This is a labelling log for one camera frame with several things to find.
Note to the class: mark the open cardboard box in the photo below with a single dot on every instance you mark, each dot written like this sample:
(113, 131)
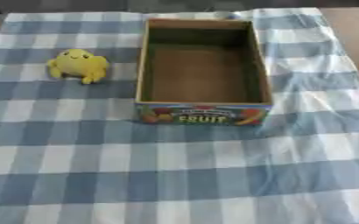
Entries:
(203, 73)

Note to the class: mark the yellow soft toy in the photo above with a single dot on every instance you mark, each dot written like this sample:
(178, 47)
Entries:
(78, 64)

